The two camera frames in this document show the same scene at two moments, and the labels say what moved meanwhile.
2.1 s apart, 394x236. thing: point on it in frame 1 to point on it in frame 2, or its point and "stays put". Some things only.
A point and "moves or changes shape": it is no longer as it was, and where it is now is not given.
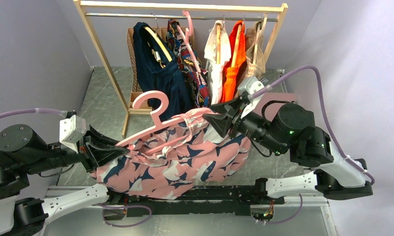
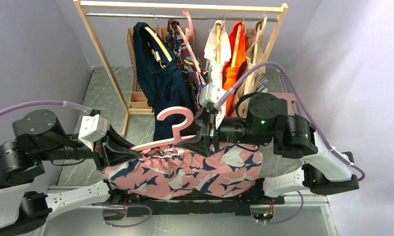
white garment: [215, 70] stays put
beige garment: [254, 70] stays put
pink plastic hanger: [160, 130] to [162, 116]
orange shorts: [230, 73] stays put
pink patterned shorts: [163, 164] moves or changes shape
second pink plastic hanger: [186, 38] stays put
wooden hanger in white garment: [218, 26] stays put
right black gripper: [221, 123] to [200, 144]
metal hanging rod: [180, 16] stays put
